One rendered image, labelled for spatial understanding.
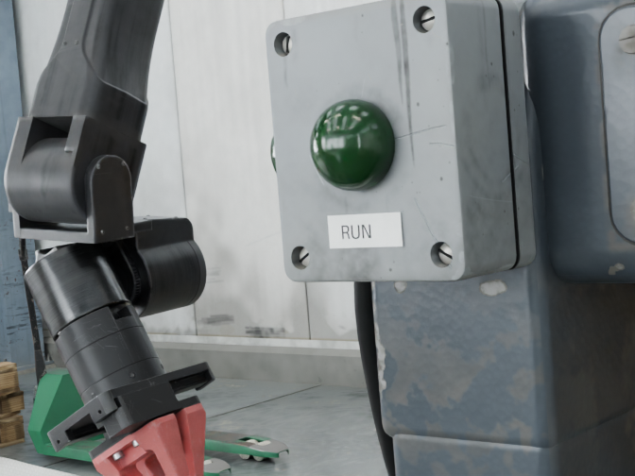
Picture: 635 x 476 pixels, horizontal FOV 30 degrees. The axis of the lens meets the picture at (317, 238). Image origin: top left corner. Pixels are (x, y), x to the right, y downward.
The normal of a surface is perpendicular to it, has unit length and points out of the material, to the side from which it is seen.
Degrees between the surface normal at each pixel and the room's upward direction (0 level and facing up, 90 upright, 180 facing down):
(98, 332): 70
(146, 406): 62
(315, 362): 90
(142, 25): 95
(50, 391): 48
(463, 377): 90
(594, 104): 90
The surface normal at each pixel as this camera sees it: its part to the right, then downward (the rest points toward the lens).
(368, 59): -0.64, 0.09
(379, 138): 0.46, -0.10
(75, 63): -0.57, -0.27
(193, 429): 0.80, -0.15
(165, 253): 0.63, -0.54
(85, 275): 0.38, -0.41
